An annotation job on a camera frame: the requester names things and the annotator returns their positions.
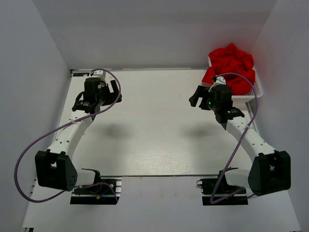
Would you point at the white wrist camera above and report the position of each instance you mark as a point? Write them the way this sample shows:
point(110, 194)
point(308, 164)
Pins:
point(218, 80)
point(99, 74)

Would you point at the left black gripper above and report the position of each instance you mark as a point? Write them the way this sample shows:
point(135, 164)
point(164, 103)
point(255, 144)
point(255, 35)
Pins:
point(112, 97)

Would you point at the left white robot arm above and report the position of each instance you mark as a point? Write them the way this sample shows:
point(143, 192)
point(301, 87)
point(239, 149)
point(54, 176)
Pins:
point(54, 166)

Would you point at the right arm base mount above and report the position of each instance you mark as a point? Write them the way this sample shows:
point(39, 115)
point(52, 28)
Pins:
point(207, 186)

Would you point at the white plastic basket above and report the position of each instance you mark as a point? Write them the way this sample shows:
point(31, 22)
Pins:
point(241, 98)

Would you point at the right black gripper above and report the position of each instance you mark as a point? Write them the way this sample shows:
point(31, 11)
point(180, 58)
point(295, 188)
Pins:
point(201, 91)

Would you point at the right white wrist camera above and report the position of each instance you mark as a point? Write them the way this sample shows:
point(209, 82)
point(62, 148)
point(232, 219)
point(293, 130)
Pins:
point(218, 80)

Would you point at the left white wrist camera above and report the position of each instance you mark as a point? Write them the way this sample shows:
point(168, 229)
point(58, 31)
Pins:
point(99, 74)

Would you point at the blue table label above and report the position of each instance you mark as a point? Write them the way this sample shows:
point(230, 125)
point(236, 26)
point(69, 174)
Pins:
point(80, 74)

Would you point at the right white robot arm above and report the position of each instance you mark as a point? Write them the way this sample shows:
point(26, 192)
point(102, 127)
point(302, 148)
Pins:
point(270, 171)

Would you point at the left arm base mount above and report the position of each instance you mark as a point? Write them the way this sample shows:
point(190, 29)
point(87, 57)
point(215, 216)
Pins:
point(98, 195)

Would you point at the red shirts in basket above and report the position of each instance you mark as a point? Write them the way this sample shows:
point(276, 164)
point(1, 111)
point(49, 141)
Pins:
point(237, 67)

